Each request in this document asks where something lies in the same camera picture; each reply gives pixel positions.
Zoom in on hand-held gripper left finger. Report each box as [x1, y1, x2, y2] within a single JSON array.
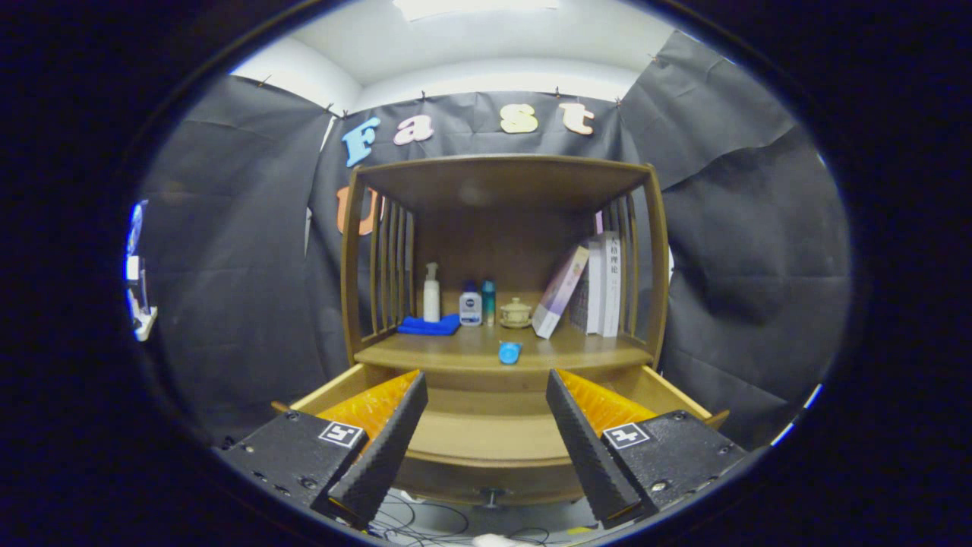
[[216, 370, 428, 530]]

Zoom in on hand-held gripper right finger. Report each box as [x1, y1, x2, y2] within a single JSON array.
[[545, 368, 749, 530]]

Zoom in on brown wooden drawer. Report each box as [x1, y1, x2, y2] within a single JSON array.
[[271, 363, 730, 508]]

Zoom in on brown wooden countertop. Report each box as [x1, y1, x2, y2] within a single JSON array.
[[355, 323, 654, 373]]

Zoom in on brown wooden cabinet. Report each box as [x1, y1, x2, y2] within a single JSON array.
[[339, 154, 671, 396]]

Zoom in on blue folded cloth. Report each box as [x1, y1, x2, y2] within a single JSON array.
[[396, 314, 462, 337]]

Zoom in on dark patterned book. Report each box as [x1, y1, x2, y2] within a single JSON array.
[[570, 273, 591, 331]]

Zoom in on white foam pump bottle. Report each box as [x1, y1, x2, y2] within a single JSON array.
[[423, 262, 441, 324]]

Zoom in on white lotion bottle blue cap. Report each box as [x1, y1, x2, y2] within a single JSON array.
[[459, 281, 483, 327]]

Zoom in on purple and white book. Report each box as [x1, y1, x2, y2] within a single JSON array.
[[532, 245, 591, 340]]

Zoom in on thin white book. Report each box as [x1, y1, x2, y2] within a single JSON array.
[[585, 239, 605, 334]]

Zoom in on white book black print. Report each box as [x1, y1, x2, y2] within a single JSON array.
[[601, 231, 622, 338]]

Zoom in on black backdrop cloth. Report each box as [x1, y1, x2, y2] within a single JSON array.
[[133, 30, 851, 453]]

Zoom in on black floor cables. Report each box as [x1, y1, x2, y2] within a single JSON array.
[[372, 490, 563, 547]]

